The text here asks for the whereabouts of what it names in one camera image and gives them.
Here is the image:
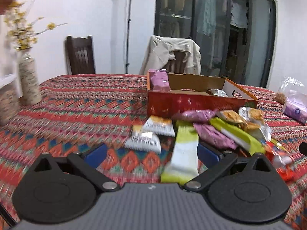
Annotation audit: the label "red snack packet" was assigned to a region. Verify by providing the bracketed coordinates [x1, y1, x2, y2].
[262, 141, 295, 182]

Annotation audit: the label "long green snack bar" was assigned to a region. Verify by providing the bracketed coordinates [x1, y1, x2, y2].
[209, 117, 266, 156]

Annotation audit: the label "pink snack pack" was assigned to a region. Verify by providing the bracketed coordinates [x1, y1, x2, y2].
[193, 123, 238, 150]
[171, 110, 218, 123]
[148, 69, 171, 92]

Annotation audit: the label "green white protein bar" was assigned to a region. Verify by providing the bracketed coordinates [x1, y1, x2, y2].
[160, 121, 199, 185]

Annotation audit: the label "white orange cracker packet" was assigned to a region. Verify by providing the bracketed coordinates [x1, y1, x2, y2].
[124, 125, 161, 154]

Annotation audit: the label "orange cardboard snack box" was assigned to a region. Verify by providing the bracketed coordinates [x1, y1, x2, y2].
[147, 73, 259, 118]

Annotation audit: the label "silver cracker packet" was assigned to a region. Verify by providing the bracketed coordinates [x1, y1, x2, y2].
[238, 107, 272, 141]

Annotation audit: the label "purple tissue pack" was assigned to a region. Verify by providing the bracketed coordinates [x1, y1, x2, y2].
[283, 90, 307, 125]

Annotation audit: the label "clear plastic bag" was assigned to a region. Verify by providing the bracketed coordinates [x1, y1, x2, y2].
[273, 77, 306, 105]

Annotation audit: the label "patterned red tablecloth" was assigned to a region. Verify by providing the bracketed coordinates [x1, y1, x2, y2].
[0, 73, 307, 230]

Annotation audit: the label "small floral ceramic vase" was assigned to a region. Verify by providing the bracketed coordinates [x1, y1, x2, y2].
[18, 49, 42, 105]

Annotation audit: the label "clear storage jar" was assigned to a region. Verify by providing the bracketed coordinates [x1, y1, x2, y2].
[0, 74, 19, 126]

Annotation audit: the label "dark wooden chair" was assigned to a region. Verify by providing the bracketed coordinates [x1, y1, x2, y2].
[64, 36, 96, 75]

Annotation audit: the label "dark glass sliding door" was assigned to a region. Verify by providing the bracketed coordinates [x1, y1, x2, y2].
[154, 0, 276, 87]

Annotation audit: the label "black floor lamp stand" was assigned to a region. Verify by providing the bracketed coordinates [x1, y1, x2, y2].
[125, 0, 132, 74]

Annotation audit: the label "chair with beige jacket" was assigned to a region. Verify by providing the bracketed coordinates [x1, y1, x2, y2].
[139, 35, 201, 75]

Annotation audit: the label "yellow flower sprigs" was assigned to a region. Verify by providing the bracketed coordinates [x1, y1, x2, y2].
[4, 0, 66, 51]

